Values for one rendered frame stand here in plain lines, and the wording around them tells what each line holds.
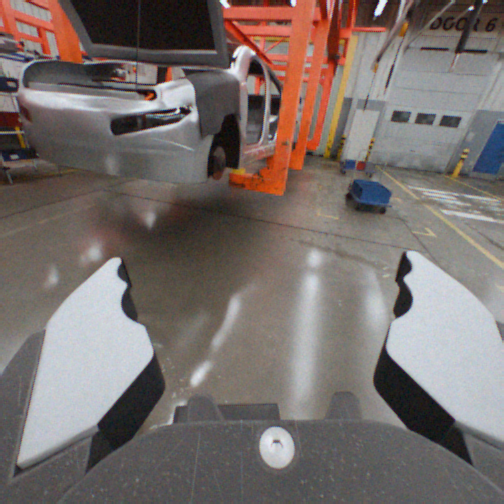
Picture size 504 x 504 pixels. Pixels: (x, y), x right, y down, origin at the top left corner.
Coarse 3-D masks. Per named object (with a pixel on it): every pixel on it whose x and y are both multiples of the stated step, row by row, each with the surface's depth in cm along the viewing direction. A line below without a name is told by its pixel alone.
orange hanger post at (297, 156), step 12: (324, 24) 345; (324, 36) 351; (324, 48) 358; (312, 60) 368; (312, 72) 374; (312, 84) 381; (312, 96) 388; (312, 108) 396; (300, 132) 417; (300, 144) 425; (300, 156) 434; (300, 168) 443
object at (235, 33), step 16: (336, 0) 367; (352, 0) 455; (336, 16) 420; (352, 16) 539; (240, 32) 631; (256, 32) 640; (272, 32) 630; (288, 32) 620; (336, 32) 492; (256, 48) 761; (336, 48) 592; (272, 64) 958; (336, 64) 745
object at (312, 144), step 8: (328, 64) 689; (328, 72) 697; (328, 80) 706; (328, 88) 714; (320, 104) 738; (320, 112) 747; (320, 120) 757; (320, 128) 779; (296, 144) 808; (312, 144) 794
